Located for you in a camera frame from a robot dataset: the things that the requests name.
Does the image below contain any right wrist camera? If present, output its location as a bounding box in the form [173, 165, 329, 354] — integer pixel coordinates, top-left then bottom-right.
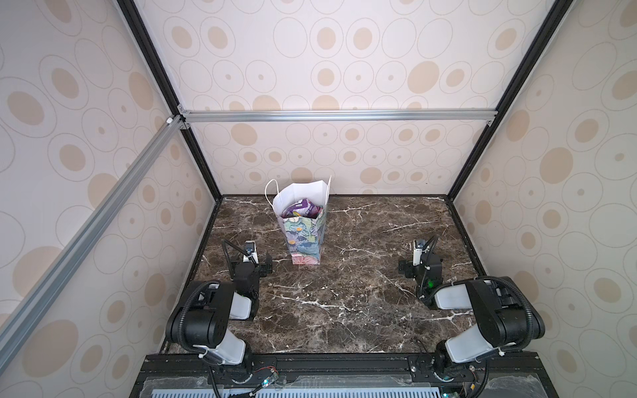
[411, 239, 429, 267]

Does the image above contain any purple Fox's candy bag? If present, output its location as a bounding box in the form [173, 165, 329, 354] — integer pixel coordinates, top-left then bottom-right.
[281, 198, 323, 219]

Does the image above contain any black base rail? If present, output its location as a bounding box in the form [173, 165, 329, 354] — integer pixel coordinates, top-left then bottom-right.
[130, 353, 557, 397]

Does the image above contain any horizontal back aluminium rail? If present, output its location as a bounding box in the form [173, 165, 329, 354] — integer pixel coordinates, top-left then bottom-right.
[182, 108, 498, 124]

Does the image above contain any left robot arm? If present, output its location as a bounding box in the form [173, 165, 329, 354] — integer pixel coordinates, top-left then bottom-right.
[165, 254, 273, 373]

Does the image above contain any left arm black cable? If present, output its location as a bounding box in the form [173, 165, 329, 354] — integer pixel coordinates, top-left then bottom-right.
[221, 239, 250, 272]

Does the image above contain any white floral paper bag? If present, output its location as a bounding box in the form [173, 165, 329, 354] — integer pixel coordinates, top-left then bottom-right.
[264, 177, 332, 265]

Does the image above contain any left side aluminium rail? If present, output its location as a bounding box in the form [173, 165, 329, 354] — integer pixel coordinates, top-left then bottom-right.
[1, 115, 183, 371]

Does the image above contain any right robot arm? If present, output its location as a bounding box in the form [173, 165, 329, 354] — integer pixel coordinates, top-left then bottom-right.
[398, 254, 546, 379]

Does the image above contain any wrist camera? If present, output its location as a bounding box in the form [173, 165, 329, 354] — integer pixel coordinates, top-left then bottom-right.
[243, 240, 259, 265]
[411, 239, 429, 267]

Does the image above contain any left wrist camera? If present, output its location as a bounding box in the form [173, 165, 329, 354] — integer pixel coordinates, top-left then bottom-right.
[243, 240, 259, 265]

